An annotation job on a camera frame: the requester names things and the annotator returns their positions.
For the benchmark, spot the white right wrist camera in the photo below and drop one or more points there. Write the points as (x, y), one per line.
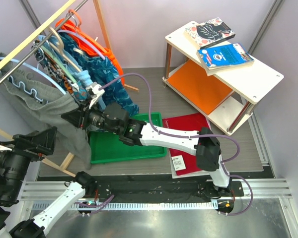
(96, 94)

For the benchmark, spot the green plastic tray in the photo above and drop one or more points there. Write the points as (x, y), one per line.
(107, 147)

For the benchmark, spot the light blue shorts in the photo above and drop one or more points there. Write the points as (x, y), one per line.
(64, 68)

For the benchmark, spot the red folder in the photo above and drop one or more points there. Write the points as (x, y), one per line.
(187, 123)

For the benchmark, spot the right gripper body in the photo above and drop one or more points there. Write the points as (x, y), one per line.
(95, 118)

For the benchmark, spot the blue cover book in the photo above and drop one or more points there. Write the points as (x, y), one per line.
(224, 56)

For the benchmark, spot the orange folder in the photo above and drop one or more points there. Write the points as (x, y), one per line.
(205, 92)

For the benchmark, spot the dark teal patterned shorts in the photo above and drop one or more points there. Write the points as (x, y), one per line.
(102, 71)

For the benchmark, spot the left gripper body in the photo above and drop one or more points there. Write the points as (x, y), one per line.
(36, 150)

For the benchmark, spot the white two-tier side table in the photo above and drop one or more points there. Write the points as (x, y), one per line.
(249, 83)

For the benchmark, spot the light blue hanger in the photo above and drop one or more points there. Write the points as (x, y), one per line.
(32, 91)

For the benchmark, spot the white papers under folder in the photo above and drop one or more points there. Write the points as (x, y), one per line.
(177, 162)

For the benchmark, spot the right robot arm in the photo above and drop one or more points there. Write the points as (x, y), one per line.
(202, 144)

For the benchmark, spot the orange hanger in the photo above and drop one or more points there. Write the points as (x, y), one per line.
(76, 17)

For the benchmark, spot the metal clothes rail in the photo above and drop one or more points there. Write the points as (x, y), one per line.
(27, 55)

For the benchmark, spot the beige hanger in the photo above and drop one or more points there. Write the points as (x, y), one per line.
(60, 48)

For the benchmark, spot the wooden clothes rack frame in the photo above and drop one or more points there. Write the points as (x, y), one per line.
(12, 122)

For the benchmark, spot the grey shorts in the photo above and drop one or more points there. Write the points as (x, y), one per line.
(41, 116)

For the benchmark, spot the mint green hanger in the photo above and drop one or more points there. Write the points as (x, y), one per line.
(72, 79)

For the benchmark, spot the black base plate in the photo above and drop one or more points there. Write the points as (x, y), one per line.
(152, 188)

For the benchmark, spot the lilac hanger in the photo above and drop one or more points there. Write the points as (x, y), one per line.
(84, 40)

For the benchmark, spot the orange teal cartoon shorts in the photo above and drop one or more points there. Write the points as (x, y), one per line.
(77, 90)

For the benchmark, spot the floral cover book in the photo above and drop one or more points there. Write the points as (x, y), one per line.
(209, 33)

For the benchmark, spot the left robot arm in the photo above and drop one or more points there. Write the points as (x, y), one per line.
(15, 158)

